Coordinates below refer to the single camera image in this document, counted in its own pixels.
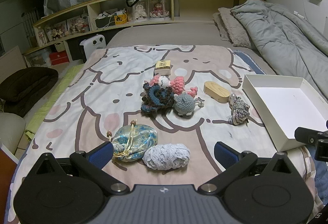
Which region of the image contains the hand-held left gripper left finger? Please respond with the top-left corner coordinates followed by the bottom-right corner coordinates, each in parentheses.
top-left (33, 142), bottom-right (130, 195)

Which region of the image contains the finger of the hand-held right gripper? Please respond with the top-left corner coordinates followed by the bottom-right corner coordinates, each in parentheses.
top-left (294, 127), bottom-right (321, 148)

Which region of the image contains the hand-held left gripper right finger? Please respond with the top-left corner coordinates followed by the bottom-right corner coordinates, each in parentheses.
top-left (198, 141), bottom-right (295, 195)

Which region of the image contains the blue brocade drawstring pouch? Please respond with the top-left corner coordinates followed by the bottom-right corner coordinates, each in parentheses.
top-left (106, 120), bottom-right (158, 162)

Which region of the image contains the white cardboard box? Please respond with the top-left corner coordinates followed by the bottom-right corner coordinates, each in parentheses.
top-left (242, 74), bottom-right (328, 153)

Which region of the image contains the grey white yarn skein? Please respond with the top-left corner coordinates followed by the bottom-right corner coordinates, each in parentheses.
top-left (228, 93), bottom-right (251, 126)

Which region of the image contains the light blue yarn ball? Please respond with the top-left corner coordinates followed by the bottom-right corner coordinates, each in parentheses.
top-left (142, 143), bottom-right (191, 171)

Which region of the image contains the oval wooden box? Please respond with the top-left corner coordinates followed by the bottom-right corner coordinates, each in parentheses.
top-left (204, 81), bottom-right (235, 104)

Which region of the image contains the grey crochet toy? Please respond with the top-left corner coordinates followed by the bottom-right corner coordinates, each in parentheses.
top-left (172, 93), bottom-right (205, 117)

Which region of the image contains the dark blue crochet piece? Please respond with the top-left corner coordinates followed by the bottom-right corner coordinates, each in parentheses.
top-left (140, 81), bottom-right (175, 118)

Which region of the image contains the pink crochet doll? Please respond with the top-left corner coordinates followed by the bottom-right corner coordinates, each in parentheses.
top-left (149, 75), bottom-right (199, 98)

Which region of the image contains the small yellow packet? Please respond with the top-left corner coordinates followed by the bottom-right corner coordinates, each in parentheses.
top-left (154, 60), bottom-right (172, 76)

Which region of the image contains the cartoon printed blanket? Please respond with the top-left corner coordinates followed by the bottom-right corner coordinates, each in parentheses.
top-left (8, 45), bottom-right (323, 224)

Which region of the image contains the green mat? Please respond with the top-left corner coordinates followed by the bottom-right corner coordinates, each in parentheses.
top-left (24, 65), bottom-right (85, 141)

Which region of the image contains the dark brown cushion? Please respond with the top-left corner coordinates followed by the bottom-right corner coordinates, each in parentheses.
top-left (0, 67), bottom-right (59, 118)

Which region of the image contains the red box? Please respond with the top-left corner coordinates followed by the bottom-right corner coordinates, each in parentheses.
top-left (49, 52), bottom-right (70, 66)

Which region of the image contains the grey duvet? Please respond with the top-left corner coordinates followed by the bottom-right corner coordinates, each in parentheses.
top-left (230, 0), bottom-right (328, 102)

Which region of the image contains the white heater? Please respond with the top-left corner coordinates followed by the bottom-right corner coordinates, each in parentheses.
top-left (79, 36), bottom-right (107, 63)

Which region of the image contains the clear plastic bin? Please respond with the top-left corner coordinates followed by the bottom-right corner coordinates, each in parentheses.
top-left (27, 49), bottom-right (50, 67)

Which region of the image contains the small grey fuzzy pillow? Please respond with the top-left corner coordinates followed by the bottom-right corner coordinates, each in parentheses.
top-left (213, 12), bottom-right (231, 41)

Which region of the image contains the large grey fuzzy pillow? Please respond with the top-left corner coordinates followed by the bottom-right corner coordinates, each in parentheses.
top-left (218, 8), bottom-right (253, 48)

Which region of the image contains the figurine display box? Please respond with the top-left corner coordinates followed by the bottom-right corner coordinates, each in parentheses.
top-left (36, 25), bottom-right (54, 45)
top-left (52, 22), bottom-right (68, 40)
top-left (67, 16), bottom-right (90, 34)

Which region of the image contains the beige bed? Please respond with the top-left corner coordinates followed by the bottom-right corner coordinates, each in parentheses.
top-left (106, 22), bottom-right (280, 76)

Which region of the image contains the cream doll in clear case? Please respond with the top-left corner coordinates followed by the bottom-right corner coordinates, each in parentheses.
top-left (127, 0), bottom-right (149, 22)

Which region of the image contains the wooden headboard shelf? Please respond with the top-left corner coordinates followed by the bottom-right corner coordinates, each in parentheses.
top-left (23, 0), bottom-right (259, 62)

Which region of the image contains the red doll in clear case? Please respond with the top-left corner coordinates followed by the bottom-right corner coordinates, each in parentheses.
top-left (148, 0), bottom-right (172, 21)

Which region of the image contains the black box with cables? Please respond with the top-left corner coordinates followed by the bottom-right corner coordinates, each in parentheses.
top-left (95, 18), bottom-right (116, 29)

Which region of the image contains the white wire rack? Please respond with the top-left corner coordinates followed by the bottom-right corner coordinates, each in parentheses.
top-left (22, 9), bottom-right (39, 48)

